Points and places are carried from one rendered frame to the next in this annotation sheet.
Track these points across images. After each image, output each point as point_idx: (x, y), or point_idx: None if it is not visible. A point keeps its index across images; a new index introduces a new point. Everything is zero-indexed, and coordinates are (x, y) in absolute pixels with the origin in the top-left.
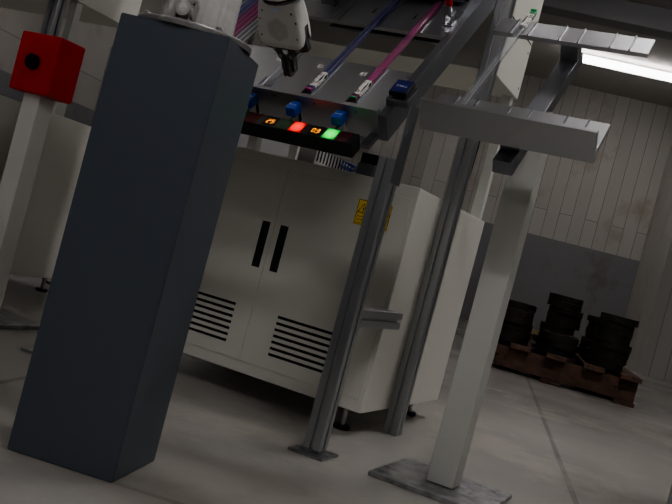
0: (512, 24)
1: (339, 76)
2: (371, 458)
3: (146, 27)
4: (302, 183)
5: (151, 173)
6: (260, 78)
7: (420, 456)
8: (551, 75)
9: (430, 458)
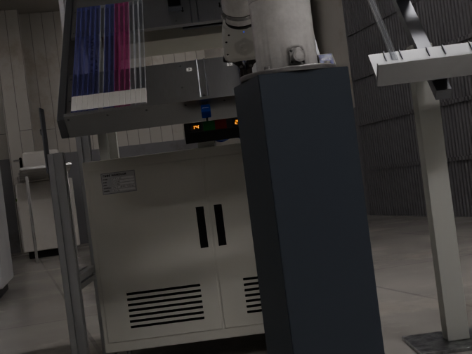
0: None
1: (253, 67)
2: (390, 348)
3: (282, 79)
4: (218, 164)
5: (331, 190)
6: (192, 90)
7: (395, 333)
8: (404, 15)
9: (400, 331)
